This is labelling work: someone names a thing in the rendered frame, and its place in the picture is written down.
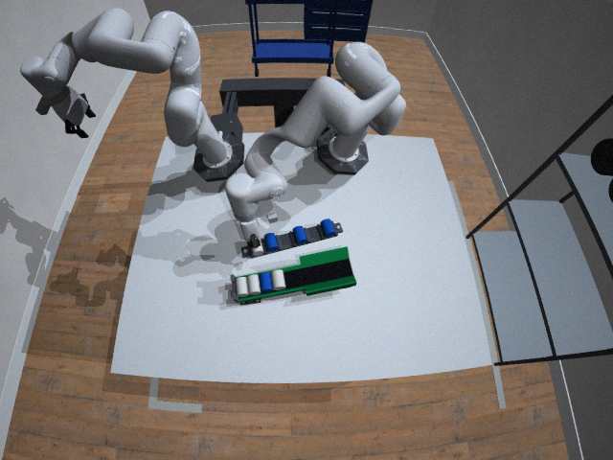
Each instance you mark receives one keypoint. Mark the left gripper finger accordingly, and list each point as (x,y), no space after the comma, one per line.
(255,243)

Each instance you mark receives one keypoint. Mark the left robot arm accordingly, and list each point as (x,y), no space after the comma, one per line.
(326,101)

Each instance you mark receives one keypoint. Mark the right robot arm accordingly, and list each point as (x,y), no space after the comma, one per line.
(110,44)

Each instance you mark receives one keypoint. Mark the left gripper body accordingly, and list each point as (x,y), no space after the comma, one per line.
(250,227)

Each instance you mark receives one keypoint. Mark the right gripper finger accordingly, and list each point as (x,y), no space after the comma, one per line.
(70,129)
(89,113)

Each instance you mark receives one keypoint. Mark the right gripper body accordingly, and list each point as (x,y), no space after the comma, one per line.
(73,108)

